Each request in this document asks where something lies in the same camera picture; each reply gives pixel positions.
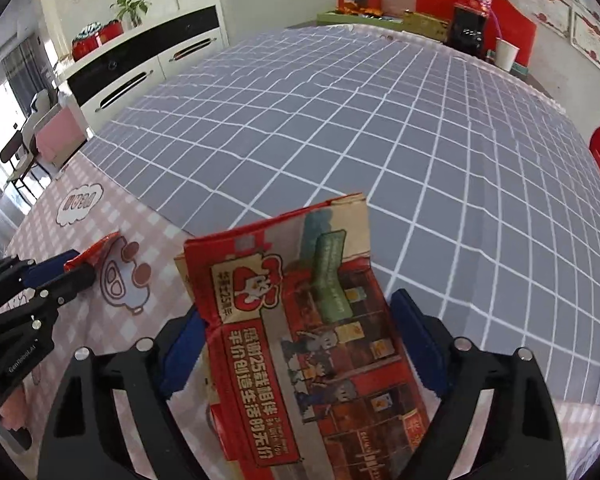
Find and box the group of wall certificates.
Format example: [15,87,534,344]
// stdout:
[372,0,600,78]

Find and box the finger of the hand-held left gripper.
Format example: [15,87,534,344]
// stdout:
[0,249,83,288]
[0,265,99,327]

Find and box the beige sofa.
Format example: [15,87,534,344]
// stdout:
[22,90,88,168]

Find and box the small red wrapper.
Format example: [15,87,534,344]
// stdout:
[64,231,121,272]

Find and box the green potted plant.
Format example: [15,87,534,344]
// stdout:
[111,0,150,31]

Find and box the red printed paper bag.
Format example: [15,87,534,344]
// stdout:
[174,192,433,480]

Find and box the grey grid tablecloth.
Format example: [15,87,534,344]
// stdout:
[80,24,600,356]

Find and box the olive box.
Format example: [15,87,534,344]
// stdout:
[402,11,451,43]

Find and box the dark wooden armchair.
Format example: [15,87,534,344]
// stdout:
[0,130,38,196]

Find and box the person's left hand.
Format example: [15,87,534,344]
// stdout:
[0,389,33,428]

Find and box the green flat box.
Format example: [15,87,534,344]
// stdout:
[316,10,406,26]

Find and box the red tray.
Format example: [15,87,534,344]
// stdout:
[71,19,123,61]

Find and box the pink checked cartoon tablecloth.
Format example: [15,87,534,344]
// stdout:
[0,152,600,480]

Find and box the white paper cup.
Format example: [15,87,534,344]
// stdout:
[495,40,520,72]

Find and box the pink blanket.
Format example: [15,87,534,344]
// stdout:
[35,110,83,158]

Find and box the black device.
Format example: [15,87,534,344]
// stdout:
[452,5,486,56]

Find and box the white sideboard cabinet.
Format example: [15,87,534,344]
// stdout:
[55,5,231,133]

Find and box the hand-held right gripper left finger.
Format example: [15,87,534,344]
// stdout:
[37,307,208,480]

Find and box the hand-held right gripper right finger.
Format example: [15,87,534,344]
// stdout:
[390,288,567,480]

